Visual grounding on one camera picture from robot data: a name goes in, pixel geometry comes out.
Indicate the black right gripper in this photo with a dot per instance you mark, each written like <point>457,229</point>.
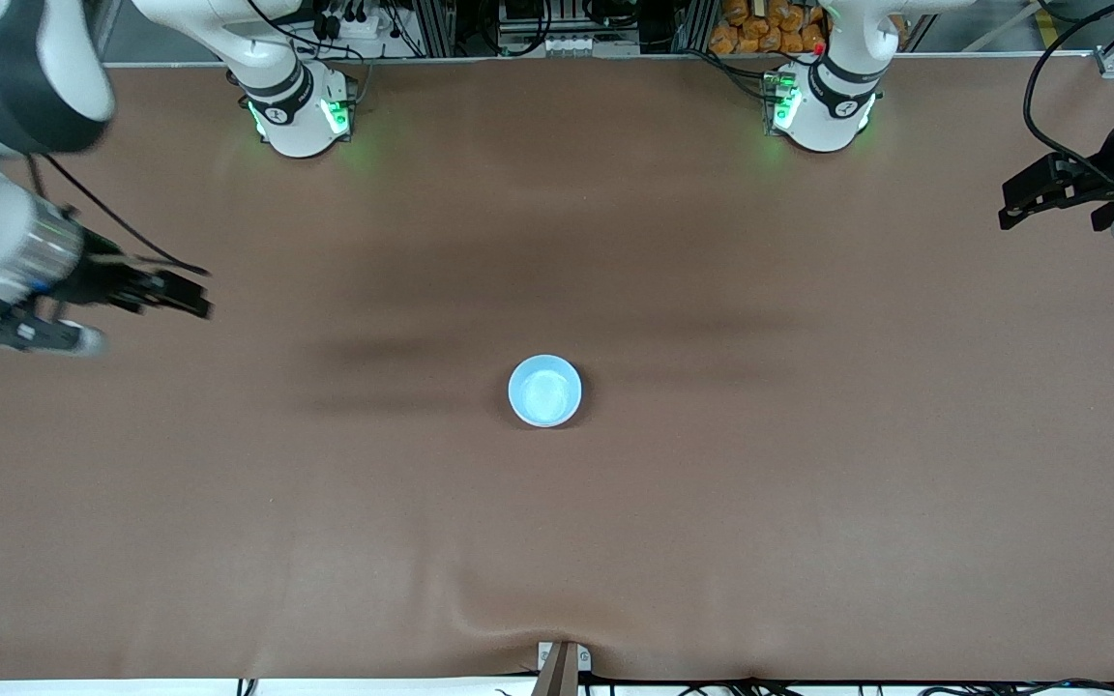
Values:
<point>104,281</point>

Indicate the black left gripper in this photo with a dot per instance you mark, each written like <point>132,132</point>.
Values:
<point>1109,172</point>

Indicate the blue bowl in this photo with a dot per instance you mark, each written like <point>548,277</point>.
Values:
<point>544,391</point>

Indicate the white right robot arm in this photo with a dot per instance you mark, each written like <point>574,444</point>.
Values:
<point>25,77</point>

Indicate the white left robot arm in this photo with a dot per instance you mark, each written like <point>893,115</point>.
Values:
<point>823,106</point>

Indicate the bag of orange snacks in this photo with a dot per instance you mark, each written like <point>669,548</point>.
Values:
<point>760,24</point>

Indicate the power strip with black plugs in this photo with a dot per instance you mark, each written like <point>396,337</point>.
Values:
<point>354,17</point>

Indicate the brown table cover sheet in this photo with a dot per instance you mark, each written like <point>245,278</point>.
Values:
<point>557,541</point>

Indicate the white terminal block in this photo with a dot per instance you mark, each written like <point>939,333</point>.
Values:
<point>571,44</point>

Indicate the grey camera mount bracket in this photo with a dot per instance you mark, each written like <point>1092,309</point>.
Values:
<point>562,662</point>

